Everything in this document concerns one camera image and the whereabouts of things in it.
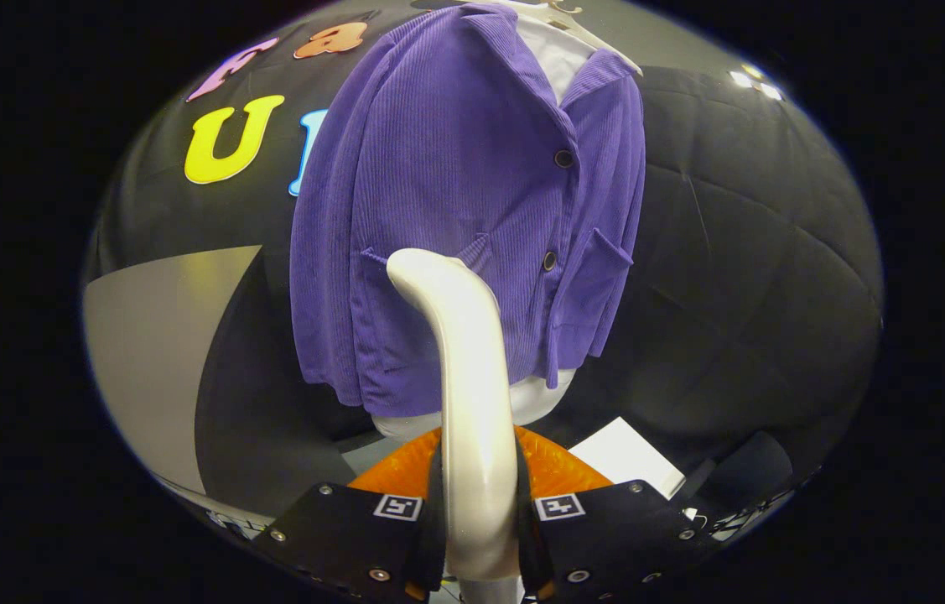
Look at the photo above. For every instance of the ceiling light panel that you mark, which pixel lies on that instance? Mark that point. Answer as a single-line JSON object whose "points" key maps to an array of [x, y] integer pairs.
{"points": [[755, 84]]}

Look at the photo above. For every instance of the purple ribbed jacket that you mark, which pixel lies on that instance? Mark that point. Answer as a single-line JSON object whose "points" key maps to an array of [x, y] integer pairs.
{"points": [[438, 168]]}

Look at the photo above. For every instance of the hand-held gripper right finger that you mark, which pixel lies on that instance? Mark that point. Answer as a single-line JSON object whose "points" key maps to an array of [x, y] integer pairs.
{"points": [[615, 537]]}

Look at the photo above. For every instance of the white clothes hanger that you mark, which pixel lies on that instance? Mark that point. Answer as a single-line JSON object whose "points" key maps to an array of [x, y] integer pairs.
{"points": [[606, 46]]}

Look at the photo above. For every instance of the black backdrop cloth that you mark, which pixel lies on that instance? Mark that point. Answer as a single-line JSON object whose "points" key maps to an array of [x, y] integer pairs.
{"points": [[757, 252]]}

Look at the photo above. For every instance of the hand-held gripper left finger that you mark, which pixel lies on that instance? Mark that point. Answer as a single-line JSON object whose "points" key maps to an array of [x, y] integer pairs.
{"points": [[346, 537]]}

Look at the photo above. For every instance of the grey cabinet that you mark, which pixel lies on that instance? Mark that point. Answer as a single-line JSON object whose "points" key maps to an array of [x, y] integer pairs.
{"points": [[153, 352]]}

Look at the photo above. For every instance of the white shirt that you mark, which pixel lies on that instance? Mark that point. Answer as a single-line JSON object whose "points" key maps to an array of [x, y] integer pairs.
{"points": [[556, 59]]}

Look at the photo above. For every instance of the white flat board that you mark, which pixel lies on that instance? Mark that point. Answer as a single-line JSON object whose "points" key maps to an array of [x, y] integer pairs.
{"points": [[627, 457]]}

